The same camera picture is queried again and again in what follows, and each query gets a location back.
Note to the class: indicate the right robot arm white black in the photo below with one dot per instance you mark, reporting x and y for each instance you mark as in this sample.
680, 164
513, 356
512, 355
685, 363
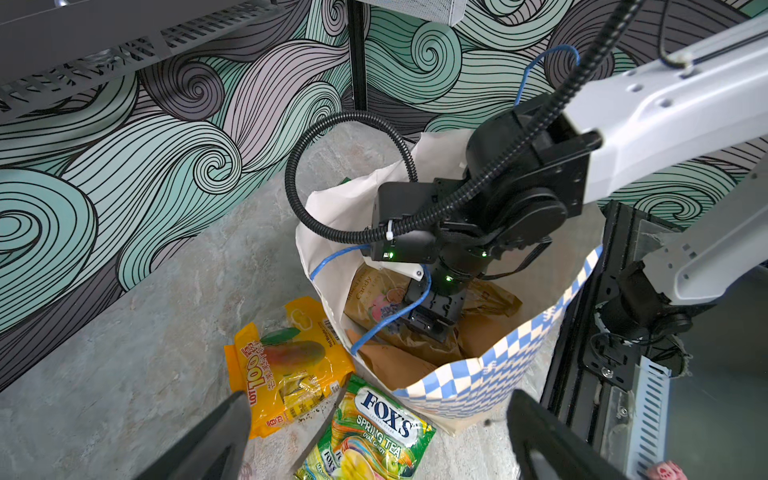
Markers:
707, 96

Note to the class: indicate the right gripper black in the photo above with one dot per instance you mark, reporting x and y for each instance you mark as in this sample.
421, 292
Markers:
439, 312

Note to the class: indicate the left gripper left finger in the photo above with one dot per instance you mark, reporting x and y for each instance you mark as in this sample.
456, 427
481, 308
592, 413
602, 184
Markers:
213, 449

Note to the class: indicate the clear plastic wall holder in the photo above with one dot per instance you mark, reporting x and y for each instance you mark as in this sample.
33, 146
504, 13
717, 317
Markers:
448, 12

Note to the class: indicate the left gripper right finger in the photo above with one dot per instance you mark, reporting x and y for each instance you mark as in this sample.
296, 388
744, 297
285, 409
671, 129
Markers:
545, 448

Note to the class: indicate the white slotted cable duct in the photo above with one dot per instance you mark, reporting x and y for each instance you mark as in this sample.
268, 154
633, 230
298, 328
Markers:
647, 439

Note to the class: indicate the checkered paper bag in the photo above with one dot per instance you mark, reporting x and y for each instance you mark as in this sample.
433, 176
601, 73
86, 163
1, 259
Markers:
522, 179

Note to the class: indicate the green Fox's candy bag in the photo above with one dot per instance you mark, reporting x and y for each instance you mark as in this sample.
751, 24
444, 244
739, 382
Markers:
370, 436

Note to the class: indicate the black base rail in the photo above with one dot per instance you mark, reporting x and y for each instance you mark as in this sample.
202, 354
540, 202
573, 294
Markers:
589, 367

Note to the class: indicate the yellow orange gummy snack bag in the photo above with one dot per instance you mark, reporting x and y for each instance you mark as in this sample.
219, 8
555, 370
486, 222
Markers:
286, 373

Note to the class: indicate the brown snack bag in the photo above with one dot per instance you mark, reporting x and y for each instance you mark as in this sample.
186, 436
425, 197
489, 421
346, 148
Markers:
488, 314

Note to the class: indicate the pink pig figurine right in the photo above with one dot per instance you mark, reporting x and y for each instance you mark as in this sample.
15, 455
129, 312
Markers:
666, 471

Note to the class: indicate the orange paper pouch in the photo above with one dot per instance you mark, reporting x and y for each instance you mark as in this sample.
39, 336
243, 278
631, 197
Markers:
394, 368

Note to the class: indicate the black perforated wall tray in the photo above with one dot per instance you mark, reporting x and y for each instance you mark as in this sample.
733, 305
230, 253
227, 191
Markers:
51, 50

